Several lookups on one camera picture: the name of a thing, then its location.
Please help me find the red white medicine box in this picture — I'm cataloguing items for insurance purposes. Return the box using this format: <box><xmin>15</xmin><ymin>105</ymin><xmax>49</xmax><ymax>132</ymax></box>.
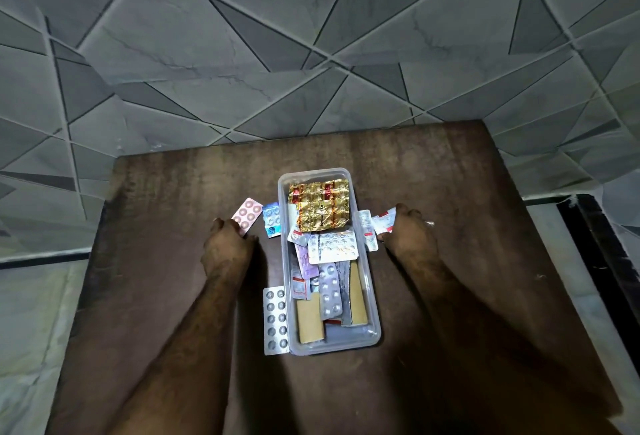
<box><xmin>291</xmin><ymin>274</ymin><xmax>312</xmax><ymax>301</ymax></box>

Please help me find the person's left forearm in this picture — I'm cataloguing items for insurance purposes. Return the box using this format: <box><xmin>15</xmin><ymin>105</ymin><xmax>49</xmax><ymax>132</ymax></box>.
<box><xmin>106</xmin><ymin>272</ymin><xmax>251</xmax><ymax>435</ymax></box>

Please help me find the white red-print blister pack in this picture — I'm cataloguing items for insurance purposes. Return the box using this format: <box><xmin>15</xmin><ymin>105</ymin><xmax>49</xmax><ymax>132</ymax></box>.
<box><xmin>370</xmin><ymin>207</ymin><xmax>397</xmax><ymax>236</ymax></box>

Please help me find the tan medicine strip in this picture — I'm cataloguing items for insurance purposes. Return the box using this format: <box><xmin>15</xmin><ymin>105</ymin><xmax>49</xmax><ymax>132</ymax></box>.
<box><xmin>348</xmin><ymin>262</ymin><xmax>370</xmax><ymax>327</ymax></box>

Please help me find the clear plastic container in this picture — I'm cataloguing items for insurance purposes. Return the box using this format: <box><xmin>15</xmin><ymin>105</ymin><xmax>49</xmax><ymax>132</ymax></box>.
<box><xmin>277</xmin><ymin>167</ymin><xmax>383</xmax><ymax>356</ymax></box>

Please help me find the wide white blister pack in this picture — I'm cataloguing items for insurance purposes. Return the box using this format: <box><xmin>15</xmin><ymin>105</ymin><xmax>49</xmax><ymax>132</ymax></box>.
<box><xmin>306</xmin><ymin>229</ymin><xmax>361</xmax><ymax>266</ymax></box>

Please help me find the person's right hand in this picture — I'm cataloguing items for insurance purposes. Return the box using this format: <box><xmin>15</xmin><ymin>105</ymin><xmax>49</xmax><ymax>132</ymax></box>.
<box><xmin>377</xmin><ymin>203</ymin><xmax>441</xmax><ymax>271</ymax></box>

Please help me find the person's left hand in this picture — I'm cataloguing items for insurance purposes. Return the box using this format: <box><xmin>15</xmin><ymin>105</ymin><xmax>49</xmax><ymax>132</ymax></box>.
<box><xmin>200</xmin><ymin>218</ymin><xmax>259</xmax><ymax>283</ymax></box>

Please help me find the small silver blister pack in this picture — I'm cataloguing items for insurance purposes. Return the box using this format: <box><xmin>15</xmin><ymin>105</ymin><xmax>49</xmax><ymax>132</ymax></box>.
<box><xmin>317</xmin><ymin>263</ymin><xmax>346</xmax><ymax>322</ymax></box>

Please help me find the purple medicine packet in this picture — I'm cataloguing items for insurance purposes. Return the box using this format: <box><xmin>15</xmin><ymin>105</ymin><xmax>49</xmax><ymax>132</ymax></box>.
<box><xmin>293</xmin><ymin>243</ymin><xmax>321</xmax><ymax>281</ymax></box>

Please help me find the long silver blister pack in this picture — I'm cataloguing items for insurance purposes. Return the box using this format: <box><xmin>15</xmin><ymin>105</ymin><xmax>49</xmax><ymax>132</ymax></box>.
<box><xmin>262</xmin><ymin>286</ymin><xmax>291</xmax><ymax>356</ymax></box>

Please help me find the blue blister pack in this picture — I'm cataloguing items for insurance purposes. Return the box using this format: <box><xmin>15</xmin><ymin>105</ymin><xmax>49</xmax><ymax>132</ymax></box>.
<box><xmin>261</xmin><ymin>202</ymin><xmax>282</xmax><ymax>240</ymax></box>

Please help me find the narrow white blister strip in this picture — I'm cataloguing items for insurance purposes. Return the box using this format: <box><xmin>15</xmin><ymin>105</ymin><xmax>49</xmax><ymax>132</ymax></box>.
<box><xmin>357</xmin><ymin>209</ymin><xmax>380</xmax><ymax>253</ymax></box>

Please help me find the gold foil blister pack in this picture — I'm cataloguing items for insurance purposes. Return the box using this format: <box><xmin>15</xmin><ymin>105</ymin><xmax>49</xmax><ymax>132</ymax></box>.
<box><xmin>288</xmin><ymin>178</ymin><xmax>351</xmax><ymax>231</ymax></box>

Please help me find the person's right forearm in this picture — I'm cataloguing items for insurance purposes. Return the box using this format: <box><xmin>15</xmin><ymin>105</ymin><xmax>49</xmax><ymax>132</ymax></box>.
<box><xmin>397</xmin><ymin>259</ymin><xmax>623</xmax><ymax>435</ymax></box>

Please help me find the tan cardboard medicine box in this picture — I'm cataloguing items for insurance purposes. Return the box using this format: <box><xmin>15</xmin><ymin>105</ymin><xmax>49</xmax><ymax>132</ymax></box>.
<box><xmin>296</xmin><ymin>292</ymin><xmax>326</xmax><ymax>343</ymax></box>

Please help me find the pink round-pill blister strip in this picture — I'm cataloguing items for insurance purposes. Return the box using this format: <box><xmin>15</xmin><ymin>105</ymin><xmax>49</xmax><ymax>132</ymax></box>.
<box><xmin>230</xmin><ymin>198</ymin><xmax>264</xmax><ymax>237</ymax></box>

